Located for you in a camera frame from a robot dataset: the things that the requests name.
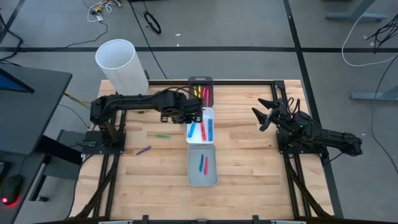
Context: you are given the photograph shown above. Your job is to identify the long black floor cable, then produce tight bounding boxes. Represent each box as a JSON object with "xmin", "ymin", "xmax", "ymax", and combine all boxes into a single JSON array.
[{"xmin": 128, "ymin": 0, "xmax": 169, "ymax": 80}]

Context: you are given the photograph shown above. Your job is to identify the curved black floor cable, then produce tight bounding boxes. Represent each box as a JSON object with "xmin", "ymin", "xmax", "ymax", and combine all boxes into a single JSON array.
[{"xmin": 369, "ymin": 54, "xmax": 398, "ymax": 175}]

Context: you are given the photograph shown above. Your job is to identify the black desk crossbar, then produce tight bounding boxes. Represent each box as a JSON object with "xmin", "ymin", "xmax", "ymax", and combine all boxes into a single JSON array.
[{"xmin": 39, "ymin": 135, "xmax": 84, "ymax": 166}]

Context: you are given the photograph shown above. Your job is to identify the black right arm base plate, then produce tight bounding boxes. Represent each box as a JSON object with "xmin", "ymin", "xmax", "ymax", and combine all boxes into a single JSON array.
[{"xmin": 275, "ymin": 129, "xmax": 325, "ymax": 156}]

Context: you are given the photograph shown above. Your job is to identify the black desk top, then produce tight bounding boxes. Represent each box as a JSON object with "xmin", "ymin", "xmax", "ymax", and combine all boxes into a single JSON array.
[{"xmin": 0, "ymin": 63, "xmax": 73, "ymax": 156}]

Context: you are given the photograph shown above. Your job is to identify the white floor cable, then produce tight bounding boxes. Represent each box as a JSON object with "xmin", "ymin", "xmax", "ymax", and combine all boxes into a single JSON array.
[{"xmin": 341, "ymin": 0, "xmax": 398, "ymax": 67}]

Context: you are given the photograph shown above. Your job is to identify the coiled black cable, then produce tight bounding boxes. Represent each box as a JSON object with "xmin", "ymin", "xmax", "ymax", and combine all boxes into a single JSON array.
[{"xmin": 143, "ymin": 11, "xmax": 162, "ymax": 35}]

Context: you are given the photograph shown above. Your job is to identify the yellow floor cables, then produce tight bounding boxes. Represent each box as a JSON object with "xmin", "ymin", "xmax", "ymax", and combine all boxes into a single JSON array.
[{"xmin": 63, "ymin": 92, "xmax": 96, "ymax": 111}]

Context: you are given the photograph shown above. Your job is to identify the black aluminium table frame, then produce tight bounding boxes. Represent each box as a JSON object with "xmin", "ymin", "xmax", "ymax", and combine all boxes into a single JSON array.
[{"xmin": 70, "ymin": 79, "xmax": 345, "ymax": 224}]

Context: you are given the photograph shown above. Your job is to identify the black computer mouse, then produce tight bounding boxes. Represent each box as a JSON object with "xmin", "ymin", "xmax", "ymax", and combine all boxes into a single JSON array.
[{"xmin": 0, "ymin": 174, "xmax": 25, "ymax": 206}]

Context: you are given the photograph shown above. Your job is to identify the black looped floor cable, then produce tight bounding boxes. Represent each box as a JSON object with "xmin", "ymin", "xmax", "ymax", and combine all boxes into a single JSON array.
[{"xmin": 0, "ymin": 12, "xmax": 24, "ymax": 62}]

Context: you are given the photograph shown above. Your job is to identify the white plastic bin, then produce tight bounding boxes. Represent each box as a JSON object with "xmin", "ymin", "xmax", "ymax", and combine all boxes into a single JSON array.
[{"xmin": 185, "ymin": 107, "xmax": 216, "ymax": 145}]

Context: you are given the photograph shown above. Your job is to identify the grey plastic bin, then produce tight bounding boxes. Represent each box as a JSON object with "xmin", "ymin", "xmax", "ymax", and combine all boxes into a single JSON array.
[{"xmin": 187, "ymin": 142, "xmax": 218, "ymax": 187}]

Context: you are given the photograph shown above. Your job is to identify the white shade table lamp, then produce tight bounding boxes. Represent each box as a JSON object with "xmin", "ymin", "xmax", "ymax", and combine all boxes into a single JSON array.
[{"xmin": 95, "ymin": 39, "xmax": 150, "ymax": 96}]

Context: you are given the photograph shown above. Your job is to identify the white and yellow cable bundle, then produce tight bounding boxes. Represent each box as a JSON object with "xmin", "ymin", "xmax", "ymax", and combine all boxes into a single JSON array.
[{"xmin": 82, "ymin": 0, "xmax": 124, "ymax": 23}]

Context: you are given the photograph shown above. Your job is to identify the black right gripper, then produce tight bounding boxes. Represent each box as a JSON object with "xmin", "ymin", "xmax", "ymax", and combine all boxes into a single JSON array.
[{"xmin": 251, "ymin": 98, "xmax": 308, "ymax": 133}]

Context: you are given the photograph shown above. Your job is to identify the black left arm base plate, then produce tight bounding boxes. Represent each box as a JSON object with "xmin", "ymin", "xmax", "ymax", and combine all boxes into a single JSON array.
[{"xmin": 81, "ymin": 129, "xmax": 126, "ymax": 156}]

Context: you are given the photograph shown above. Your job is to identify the monitor with blue screen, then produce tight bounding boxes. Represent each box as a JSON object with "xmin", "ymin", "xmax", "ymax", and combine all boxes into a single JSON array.
[{"xmin": 0, "ymin": 67, "xmax": 35, "ymax": 94}]

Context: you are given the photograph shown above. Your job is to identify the thin black floor cable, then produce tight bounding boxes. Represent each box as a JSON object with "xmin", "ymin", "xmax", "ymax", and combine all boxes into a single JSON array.
[{"xmin": 63, "ymin": 21, "xmax": 109, "ymax": 50}]

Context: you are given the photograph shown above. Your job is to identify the purple marker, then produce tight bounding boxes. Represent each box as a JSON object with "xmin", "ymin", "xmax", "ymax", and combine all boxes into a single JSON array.
[{"xmin": 135, "ymin": 145, "xmax": 152, "ymax": 156}]

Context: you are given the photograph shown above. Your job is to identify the grey desk foot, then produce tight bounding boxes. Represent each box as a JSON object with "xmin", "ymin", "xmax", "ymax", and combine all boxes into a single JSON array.
[
  {"xmin": 325, "ymin": 0, "xmax": 388, "ymax": 23},
  {"xmin": 349, "ymin": 83, "xmax": 398, "ymax": 102}
]

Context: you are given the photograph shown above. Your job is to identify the grey desk foot plate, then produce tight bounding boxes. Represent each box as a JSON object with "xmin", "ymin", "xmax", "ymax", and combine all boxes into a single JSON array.
[{"xmin": 43, "ymin": 155, "xmax": 82, "ymax": 181}]

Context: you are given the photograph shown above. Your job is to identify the black plastic bin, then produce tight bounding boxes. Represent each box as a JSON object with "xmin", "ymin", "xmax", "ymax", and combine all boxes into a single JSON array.
[{"xmin": 187, "ymin": 76, "xmax": 215, "ymax": 108}]

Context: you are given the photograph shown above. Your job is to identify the dark grey side desk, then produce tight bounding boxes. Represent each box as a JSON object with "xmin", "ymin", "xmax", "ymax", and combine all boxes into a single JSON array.
[{"xmin": 0, "ymin": 151, "xmax": 47, "ymax": 224}]

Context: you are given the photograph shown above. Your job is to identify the black cable bundle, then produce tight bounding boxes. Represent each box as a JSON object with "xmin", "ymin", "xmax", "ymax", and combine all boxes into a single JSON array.
[{"xmin": 366, "ymin": 14, "xmax": 398, "ymax": 54}]

